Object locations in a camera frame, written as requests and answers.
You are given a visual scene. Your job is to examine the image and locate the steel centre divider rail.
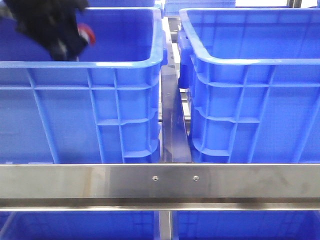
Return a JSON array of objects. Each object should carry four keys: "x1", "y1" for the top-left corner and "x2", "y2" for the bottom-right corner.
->
[{"x1": 159, "y1": 42, "x2": 192, "y2": 164}]

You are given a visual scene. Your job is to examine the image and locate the lower left blue bin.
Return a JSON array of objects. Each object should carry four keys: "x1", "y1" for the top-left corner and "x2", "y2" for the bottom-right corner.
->
[{"x1": 0, "y1": 211, "x2": 160, "y2": 240}]

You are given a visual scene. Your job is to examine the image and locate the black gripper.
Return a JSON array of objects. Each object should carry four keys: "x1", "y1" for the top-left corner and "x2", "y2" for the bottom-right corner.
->
[{"x1": 0, "y1": 0, "x2": 89, "y2": 61}]

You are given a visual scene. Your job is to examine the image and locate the rear left blue bin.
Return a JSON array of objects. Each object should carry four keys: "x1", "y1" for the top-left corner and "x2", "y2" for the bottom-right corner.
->
[{"x1": 88, "y1": 0, "x2": 163, "y2": 9}]

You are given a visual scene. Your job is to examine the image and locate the steel front rack rail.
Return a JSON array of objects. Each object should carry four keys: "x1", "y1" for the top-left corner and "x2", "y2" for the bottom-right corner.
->
[{"x1": 0, "y1": 163, "x2": 320, "y2": 212}]

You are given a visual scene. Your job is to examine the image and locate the right blue plastic bin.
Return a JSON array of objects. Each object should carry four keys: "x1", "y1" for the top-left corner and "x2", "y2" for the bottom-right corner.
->
[{"x1": 177, "y1": 8, "x2": 320, "y2": 164}]

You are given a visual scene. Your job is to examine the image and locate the rear right blue bin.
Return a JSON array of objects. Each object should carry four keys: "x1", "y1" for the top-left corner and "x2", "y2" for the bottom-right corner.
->
[{"x1": 164, "y1": 0, "x2": 236, "y2": 16}]

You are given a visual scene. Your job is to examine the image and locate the left blue plastic bin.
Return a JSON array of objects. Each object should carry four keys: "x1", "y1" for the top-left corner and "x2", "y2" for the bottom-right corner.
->
[{"x1": 0, "y1": 7, "x2": 167, "y2": 164}]

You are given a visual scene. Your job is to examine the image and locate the blue plastic bin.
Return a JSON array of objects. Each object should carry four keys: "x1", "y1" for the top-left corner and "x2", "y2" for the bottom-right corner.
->
[
  {"x1": 177, "y1": 8, "x2": 320, "y2": 164},
  {"x1": 0, "y1": 7, "x2": 167, "y2": 164}
]

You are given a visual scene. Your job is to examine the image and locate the red mushroom push button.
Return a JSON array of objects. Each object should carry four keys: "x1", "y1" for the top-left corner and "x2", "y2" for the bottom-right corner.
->
[{"x1": 77, "y1": 23, "x2": 96, "y2": 45}]

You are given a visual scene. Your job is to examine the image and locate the lower right blue bin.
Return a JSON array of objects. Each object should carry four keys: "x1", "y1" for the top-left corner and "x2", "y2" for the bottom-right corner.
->
[{"x1": 173, "y1": 210, "x2": 320, "y2": 240}]

